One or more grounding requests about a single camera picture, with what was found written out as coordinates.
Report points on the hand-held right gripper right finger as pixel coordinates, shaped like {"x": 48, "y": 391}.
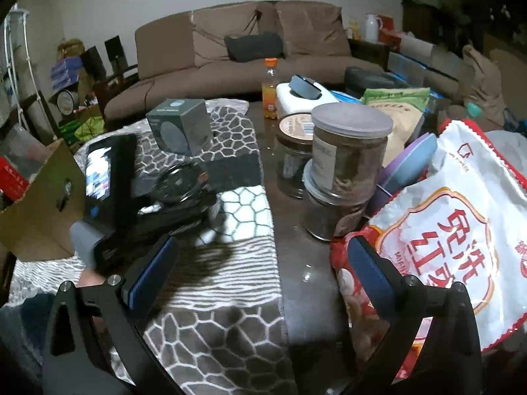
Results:
{"x": 372, "y": 279}

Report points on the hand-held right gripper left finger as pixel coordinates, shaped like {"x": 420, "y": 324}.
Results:
{"x": 150, "y": 279}

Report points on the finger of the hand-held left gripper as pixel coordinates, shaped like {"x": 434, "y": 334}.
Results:
{"x": 177, "y": 227}
{"x": 181, "y": 205}

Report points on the brown cardboard box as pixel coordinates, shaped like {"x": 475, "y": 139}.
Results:
{"x": 41, "y": 222}

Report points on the person's left hand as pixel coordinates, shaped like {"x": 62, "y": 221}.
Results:
{"x": 92, "y": 279}

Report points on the black rectangular device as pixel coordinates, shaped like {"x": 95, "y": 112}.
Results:
{"x": 119, "y": 173}

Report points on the clear jar dark contents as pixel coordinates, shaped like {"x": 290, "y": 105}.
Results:
{"x": 329, "y": 218}

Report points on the grey white patterned table cloth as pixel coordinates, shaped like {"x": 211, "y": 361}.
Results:
{"x": 230, "y": 296}

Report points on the white red snack bag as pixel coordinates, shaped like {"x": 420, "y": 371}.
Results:
{"x": 461, "y": 214}

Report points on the green bag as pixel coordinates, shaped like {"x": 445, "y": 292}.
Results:
{"x": 84, "y": 127}

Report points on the brown-lidded jar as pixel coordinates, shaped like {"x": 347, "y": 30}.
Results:
{"x": 294, "y": 144}

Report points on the grey-lidded clear jar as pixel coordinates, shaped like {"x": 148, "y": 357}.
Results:
{"x": 350, "y": 152}

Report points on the brown sofa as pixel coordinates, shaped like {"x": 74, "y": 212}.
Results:
{"x": 173, "y": 74}

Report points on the orange juice bottle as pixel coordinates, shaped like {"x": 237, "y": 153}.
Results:
{"x": 269, "y": 94}

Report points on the round cookie tin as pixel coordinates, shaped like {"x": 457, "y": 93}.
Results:
{"x": 68, "y": 102}

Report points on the white tissue box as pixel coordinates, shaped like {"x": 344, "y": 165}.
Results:
{"x": 296, "y": 105}

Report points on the green tan packet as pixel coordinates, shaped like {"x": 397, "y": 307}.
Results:
{"x": 397, "y": 115}

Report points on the black speaker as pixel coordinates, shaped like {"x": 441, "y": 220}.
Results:
{"x": 114, "y": 48}
{"x": 92, "y": 63}

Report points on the small blue-grey case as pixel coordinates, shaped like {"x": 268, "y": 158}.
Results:
{"x": 304, "y": 87}

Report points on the tan cushion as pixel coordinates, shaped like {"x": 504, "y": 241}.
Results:
{"x": 218, "y": 33}
{"x": 313, "y": 24}

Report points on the dark grey pillow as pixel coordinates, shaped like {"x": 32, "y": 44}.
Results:
{"x": 255, "y": 45}

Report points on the brown woven bag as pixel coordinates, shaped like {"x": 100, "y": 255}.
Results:
{"x": 71, "y": 49}

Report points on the white metal stand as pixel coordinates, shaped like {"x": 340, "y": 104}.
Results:
{"x": 29, "y": 57}

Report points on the clear storage bin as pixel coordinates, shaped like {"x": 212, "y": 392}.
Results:
{"x": 409, "y": 70}

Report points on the brown paper bag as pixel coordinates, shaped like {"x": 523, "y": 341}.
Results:
{"x": 483, "y": 82}

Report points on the red gift bag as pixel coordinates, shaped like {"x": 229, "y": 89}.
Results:
{"x": 391, "y": 33}

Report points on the white thermos jug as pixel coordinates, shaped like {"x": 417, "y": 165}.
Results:
{"x": 372, "y": 28}

